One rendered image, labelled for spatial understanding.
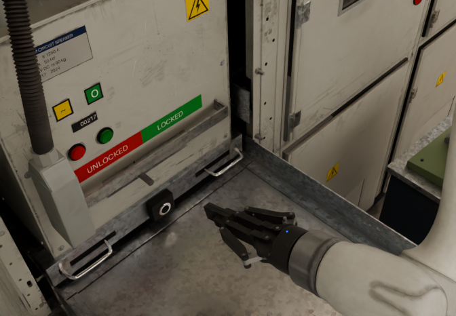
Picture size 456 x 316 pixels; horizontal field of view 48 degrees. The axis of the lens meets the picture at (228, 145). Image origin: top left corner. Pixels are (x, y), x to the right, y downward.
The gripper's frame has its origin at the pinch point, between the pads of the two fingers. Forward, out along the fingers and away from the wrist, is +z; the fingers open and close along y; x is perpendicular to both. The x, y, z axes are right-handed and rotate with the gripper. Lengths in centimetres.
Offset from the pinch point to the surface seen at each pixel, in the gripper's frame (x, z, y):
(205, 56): 22.4, 15.2, 17.8
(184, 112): 12.5, 18.7, 10.9
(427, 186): -31, -5, 59
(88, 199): 9.4, 15.6, -15.8
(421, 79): -30, 27, 114
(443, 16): -8, 19, 117
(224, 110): 9.4, 15.6, 18.8
